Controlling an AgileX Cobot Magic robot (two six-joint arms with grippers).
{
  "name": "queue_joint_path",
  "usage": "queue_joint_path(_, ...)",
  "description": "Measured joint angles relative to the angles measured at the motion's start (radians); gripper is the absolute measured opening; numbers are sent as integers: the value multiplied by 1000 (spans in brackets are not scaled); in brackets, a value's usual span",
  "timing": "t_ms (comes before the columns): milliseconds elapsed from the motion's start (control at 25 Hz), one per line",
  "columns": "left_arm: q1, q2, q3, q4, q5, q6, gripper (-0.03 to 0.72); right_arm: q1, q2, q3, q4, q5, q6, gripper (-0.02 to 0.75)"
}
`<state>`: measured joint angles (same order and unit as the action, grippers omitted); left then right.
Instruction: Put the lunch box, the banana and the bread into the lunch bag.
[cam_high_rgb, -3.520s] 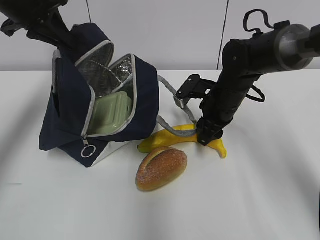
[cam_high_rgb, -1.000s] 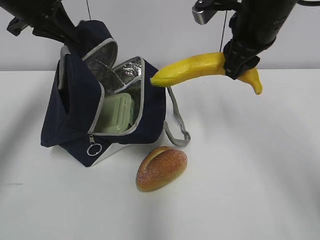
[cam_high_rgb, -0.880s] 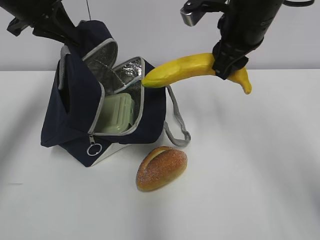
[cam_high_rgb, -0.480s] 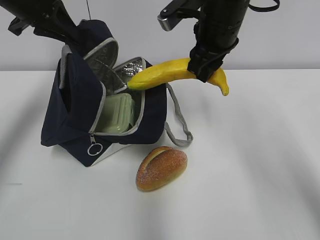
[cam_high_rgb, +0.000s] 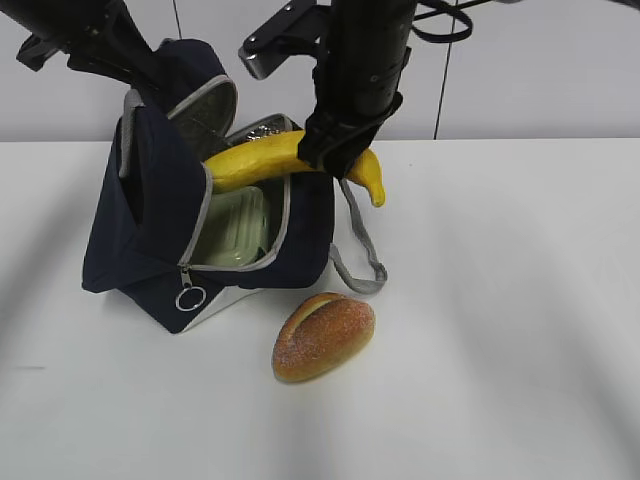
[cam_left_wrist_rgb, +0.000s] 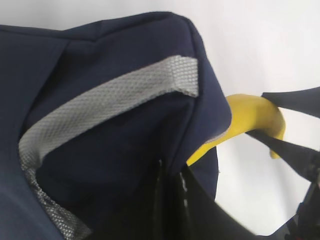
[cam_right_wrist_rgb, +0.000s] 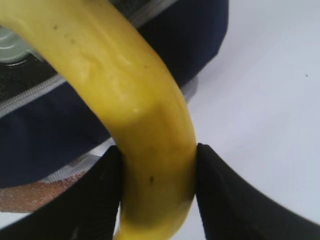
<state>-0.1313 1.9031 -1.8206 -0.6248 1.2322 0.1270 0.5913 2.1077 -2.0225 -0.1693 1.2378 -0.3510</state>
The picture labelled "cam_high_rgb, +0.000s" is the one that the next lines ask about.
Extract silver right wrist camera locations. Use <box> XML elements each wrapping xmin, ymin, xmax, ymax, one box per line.
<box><xmin>238</xmin><ymin>0</ymin><xmax>330</xmax><ymax>80</ymax></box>

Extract navy insulated lunch bag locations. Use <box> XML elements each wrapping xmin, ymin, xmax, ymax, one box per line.
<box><xmin>82</xmin><ymin>39</ymin><xmax>387</xmax><ymax>334</ymax></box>

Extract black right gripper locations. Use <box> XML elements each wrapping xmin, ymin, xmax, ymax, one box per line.
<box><xmin>298</xmin><ymin>19</ymin><xmax>410</xmax><ymax>179</ymax></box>

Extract yellow banana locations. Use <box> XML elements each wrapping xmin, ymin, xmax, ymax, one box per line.
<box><xmin>204</xmin><ymin>130</ymin><xmax>386</xmax><ymax>208</ymax></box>

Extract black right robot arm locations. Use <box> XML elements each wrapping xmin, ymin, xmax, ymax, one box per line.
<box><xmin>298</xmin><ymin>1</ymin><xmax>417</xmax><ymax>179</ymax></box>

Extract brown bread loaf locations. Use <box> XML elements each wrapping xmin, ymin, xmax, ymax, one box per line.
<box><xmin>271</xmin><ymin>292</ymin><xmax>376</xmax><ymax>383</ymax></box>

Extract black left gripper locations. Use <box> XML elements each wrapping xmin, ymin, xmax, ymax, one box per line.
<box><xmin>1</xmin><ymin>0</ymin><xmax>166</xmax><ymax>94</ymax></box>

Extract green lidded glass container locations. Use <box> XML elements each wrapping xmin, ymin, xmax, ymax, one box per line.
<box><xmin>191</xmin><ymin>186</ymin><xmax>269</xmax><ymax>268</ymax></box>

